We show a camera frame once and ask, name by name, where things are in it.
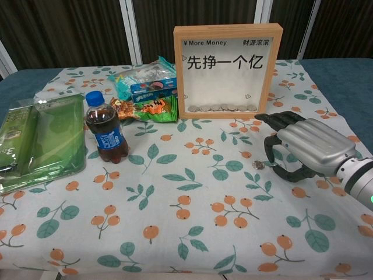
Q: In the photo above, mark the green packaged tray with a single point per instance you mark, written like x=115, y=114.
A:
x=55, y=137

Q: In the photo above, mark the cola bottle blue cap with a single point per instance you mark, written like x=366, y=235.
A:
x=106, y=137

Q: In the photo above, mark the silver coin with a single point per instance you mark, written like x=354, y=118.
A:
x=258, y=165
x=274, y=165

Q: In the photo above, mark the orange green snack bag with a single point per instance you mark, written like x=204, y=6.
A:
x=157, y=112

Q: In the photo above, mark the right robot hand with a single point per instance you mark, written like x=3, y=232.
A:
x=314, y=140

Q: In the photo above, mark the teal table cover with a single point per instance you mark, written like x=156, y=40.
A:
x=335, y=76

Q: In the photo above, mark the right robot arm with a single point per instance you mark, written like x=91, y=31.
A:
x=358, y=181

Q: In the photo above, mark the teal snack bag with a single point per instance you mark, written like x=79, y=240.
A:
x=140, y=76

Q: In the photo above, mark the wooden frame coin bank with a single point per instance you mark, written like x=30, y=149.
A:
x=227, y=115

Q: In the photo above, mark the floral tablecloth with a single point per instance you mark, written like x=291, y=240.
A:
x=175, y=189

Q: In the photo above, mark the blue cookie box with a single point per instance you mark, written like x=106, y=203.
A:
x=154, y=87

